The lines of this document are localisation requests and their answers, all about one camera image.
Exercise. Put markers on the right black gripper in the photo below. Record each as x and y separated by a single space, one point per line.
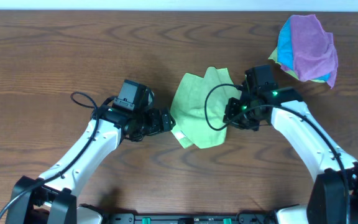
230 115

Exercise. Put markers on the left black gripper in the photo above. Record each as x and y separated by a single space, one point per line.
165 120

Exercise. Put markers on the light green microfiber cloth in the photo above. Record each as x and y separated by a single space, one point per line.
198 107

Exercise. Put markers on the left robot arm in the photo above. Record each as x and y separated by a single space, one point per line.
52 197

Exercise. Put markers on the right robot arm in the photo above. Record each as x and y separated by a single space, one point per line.
334 197

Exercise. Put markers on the green cloth under pile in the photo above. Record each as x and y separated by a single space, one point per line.
274 56

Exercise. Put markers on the blue microfiber cloth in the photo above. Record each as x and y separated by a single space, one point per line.
285 43

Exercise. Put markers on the purple microfiber cloth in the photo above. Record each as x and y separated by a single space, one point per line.
314 49

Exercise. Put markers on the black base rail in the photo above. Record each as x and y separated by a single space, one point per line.
241 218

